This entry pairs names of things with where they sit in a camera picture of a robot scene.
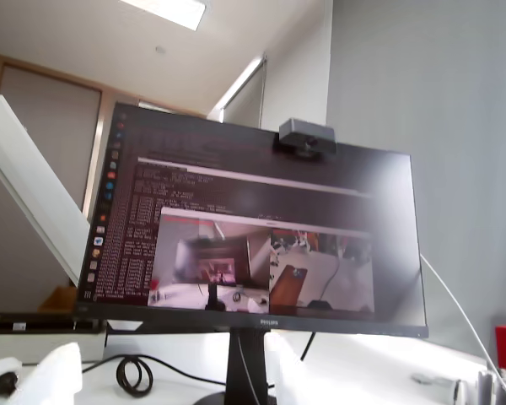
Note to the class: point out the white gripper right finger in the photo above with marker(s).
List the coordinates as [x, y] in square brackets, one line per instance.
[289, 375]

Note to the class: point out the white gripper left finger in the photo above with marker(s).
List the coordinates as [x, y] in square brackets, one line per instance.
[55, 375]

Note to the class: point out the flat black device with labels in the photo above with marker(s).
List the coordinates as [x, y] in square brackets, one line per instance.
[33, 324]

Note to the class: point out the black computer monitor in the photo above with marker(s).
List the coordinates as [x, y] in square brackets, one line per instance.
[253, 190]

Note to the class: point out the gray webcam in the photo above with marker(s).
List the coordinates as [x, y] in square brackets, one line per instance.
[305, 133]

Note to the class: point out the brown door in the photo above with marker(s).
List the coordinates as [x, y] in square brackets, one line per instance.
[55, 122]

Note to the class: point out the gray roller blind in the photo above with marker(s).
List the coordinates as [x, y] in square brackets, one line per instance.
[244, 101]
[447, 126]

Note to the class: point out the white smoke detector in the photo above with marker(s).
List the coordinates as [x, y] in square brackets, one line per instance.
[160, 50]

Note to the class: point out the long ceiling light panel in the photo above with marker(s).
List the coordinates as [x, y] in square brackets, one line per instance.
[168, 10]

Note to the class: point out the white frame with wooden base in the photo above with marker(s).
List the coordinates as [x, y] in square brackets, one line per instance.
[29, 181]

